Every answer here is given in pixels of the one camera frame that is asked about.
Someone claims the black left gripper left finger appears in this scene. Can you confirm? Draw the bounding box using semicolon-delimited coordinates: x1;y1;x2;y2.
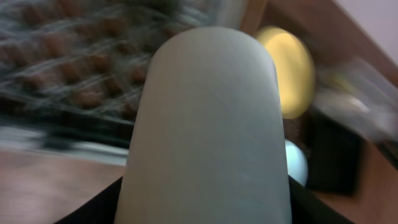
55;177;123;224

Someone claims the white cup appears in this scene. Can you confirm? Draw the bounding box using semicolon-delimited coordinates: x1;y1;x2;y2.
114;27;292;223

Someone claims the black waste tray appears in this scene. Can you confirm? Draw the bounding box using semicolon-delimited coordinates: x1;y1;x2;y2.
303;113;365;195

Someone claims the grey dish rack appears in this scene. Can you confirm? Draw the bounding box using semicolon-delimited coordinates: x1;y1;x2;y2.
1;0;247;165

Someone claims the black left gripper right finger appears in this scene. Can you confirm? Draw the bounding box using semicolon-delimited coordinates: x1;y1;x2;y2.
289;177;353;224

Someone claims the light blue bowl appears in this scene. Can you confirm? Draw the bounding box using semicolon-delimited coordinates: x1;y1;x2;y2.
285;140;308;186

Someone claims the yellow plate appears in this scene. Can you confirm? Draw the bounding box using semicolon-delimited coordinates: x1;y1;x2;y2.
256;26;315;119

